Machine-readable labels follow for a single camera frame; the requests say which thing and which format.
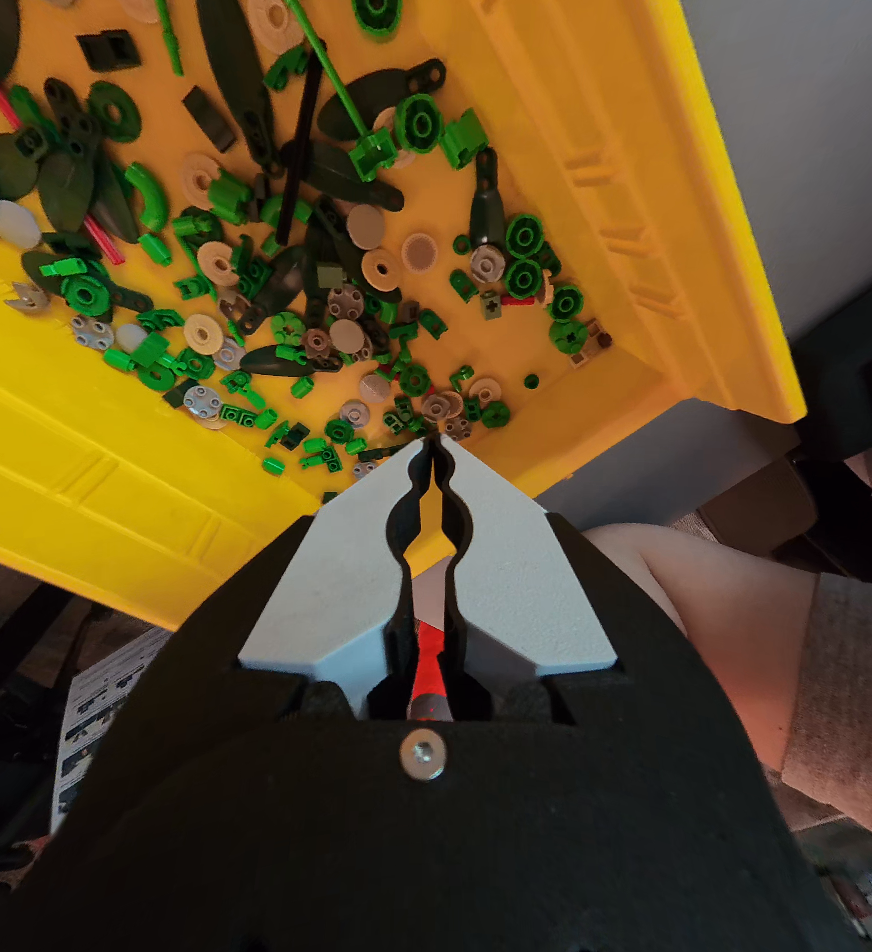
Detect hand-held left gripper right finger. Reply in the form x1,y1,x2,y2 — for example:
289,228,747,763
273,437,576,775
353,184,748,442
430,433,620,721

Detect grey shorts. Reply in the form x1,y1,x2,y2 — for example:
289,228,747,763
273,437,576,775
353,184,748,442
782,573,872,858

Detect printed paper leaflet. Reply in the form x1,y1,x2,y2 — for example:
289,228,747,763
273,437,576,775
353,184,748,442
49,627,174,835

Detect pile of small green pieces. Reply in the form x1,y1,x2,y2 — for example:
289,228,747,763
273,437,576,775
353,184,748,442
0,0,616,507

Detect brown box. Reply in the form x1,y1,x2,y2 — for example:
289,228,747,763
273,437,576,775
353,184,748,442
696,460,818,555

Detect yellow plastic bin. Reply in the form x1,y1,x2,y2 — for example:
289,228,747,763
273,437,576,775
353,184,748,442
0,0,809,632

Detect red and grey object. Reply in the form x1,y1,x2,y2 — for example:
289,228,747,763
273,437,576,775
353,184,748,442
406,619,456,722

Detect person's bare leg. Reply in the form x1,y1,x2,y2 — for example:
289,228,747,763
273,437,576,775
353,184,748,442
581,523,822,773

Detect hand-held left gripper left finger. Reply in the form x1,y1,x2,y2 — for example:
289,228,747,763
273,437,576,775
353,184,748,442
237,437,436,721

